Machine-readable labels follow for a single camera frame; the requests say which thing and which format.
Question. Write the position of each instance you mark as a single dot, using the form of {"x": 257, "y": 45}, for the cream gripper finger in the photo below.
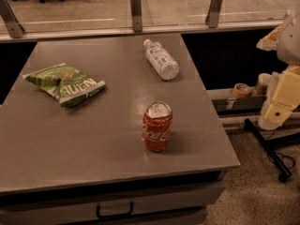
{"x": 282, "y": 98}
{"x": 270, "y": 41}

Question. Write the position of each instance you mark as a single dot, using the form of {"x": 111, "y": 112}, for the red coke can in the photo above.
{"x": 156, "y": 126}

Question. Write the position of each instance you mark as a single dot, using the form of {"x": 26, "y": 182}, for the paper coffee cup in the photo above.
{"x": 262, "y": 83}

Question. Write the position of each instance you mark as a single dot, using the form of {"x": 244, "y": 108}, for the orange tape roll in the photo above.
{"x": 241, "y": 90}

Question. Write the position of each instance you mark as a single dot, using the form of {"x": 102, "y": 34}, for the black stand base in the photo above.
{"x": 282, "y": 162}

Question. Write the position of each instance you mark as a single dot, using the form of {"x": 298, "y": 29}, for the grey low shelf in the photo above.
{"x": 225, "y": 102}

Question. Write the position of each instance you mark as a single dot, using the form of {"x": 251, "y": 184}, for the clear plastic water bottle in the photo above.
{"x": 163, "y": 63}

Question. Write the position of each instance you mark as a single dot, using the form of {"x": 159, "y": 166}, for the grey cabinet drawer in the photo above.
{"x": 177, "y": 205}

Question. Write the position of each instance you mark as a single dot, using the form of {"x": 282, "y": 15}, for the green chip bag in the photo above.
{"x": 68, "y": 85}

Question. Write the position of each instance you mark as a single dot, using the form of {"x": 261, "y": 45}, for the right metal railing bracket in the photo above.
{"x": 213, "y": 13}

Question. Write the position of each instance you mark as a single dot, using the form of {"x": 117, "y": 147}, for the metal railing bracket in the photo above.
{"x": 136, "y": 15}
{"x": 213, "y": 13}
{"x": 14, "y": 28}

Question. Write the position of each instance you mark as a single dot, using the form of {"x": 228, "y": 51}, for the middle metal railing bracket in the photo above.
{"x": 136, "y": 15}

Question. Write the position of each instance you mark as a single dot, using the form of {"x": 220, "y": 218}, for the black drawer handle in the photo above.
{"x": 114, "y": 210}

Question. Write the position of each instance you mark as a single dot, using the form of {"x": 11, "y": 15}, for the left metal railing bracket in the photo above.
{"x": 14, "y": 28}

